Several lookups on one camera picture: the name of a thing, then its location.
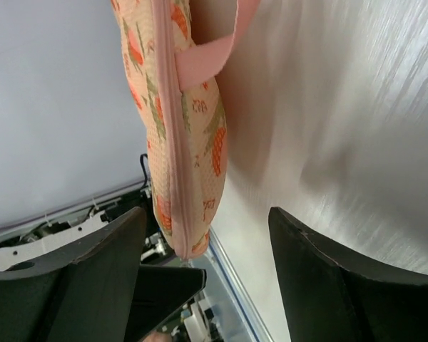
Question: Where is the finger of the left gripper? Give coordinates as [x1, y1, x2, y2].
[126, 264, 206, 341]

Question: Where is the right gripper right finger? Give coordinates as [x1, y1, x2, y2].
[268, 207, 428, 341]

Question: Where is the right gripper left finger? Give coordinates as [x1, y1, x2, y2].
[0, 208, 146, 341]

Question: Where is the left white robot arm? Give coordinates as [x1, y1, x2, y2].
[0, 185, 206, 341]

